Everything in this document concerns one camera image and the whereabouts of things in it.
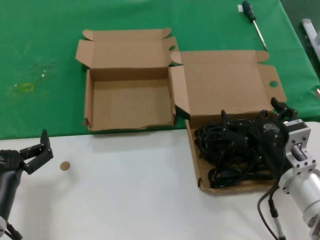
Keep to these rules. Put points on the shallow open cardboard box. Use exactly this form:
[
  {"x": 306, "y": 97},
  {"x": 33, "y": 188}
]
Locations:
[{"x": 130, "y": 100}]

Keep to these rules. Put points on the grey metal profile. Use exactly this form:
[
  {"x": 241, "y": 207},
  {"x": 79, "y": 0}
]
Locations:
[{"x": 308, "y": 30}]

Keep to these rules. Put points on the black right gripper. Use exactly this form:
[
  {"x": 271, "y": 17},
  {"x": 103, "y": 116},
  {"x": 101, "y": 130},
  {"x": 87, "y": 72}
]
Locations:
[{"x": 271, "y": 140}]

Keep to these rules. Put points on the round brown cardboard disc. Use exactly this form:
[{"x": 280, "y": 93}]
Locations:
[{"x": 65, "y": 165}]

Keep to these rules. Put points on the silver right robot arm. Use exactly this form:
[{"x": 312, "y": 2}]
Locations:
[{"x": 307, "y": 185}]

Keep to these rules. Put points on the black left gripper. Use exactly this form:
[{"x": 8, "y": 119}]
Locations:
[{"x": 10, "y": 161}]

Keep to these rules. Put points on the yellow tape square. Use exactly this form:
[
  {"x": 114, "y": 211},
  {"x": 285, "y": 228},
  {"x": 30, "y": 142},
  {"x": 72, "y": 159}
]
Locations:
[{"x": 25, "y": 88}]

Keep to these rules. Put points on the small white tape piece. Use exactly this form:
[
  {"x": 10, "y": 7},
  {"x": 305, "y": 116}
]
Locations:
[{"x": 239, "y": 9}]

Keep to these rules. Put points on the green table cloth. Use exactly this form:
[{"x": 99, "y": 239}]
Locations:
[{"x": 37, "y": 37}]

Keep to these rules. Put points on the open cardboard box, large lid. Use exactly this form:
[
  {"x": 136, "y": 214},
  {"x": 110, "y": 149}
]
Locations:
[{"x": 225, "y": 82}]

